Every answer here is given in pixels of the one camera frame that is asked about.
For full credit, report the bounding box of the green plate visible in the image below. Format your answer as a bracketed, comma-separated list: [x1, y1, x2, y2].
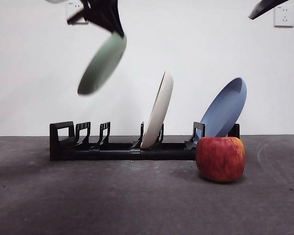
[77, 31, 127, 96]

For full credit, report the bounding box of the red apple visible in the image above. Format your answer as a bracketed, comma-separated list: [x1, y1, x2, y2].
[196, 136, 245, 183]

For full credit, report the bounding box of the cream plate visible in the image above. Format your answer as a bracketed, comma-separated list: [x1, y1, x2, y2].
[140, 70, 174, 149]

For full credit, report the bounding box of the blue plate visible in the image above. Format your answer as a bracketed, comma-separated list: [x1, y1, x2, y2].
[196, 77, 247, 144]

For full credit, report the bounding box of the black plate rack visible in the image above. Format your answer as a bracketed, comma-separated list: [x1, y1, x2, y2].
[49, 121, 241, 162]

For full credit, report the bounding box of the white wall socket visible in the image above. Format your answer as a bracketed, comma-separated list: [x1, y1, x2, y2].
[65, 1, 89, 25]
[273, 6, 294, 27]

